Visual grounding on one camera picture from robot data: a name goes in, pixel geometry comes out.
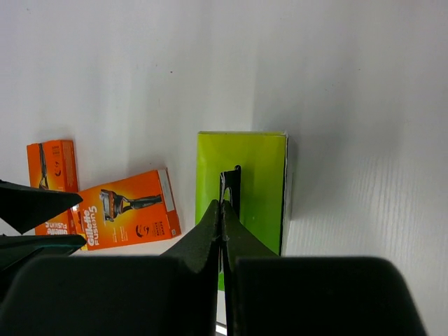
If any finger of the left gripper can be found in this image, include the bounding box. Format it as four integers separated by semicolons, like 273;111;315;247
1;180;83;234
1;234;86;272

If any orange razor box front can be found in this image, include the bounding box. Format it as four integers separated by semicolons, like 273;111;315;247
27;139;78;235

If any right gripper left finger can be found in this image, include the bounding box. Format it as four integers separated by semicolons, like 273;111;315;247
1;201;220;335

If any orange razor box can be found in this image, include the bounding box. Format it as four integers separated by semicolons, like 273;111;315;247
71;168;181;251
27;139;78;235

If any green black razor box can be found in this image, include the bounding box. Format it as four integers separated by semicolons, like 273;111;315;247
195;130;298;291

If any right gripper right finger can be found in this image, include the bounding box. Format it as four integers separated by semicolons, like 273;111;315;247
222;202;426;335

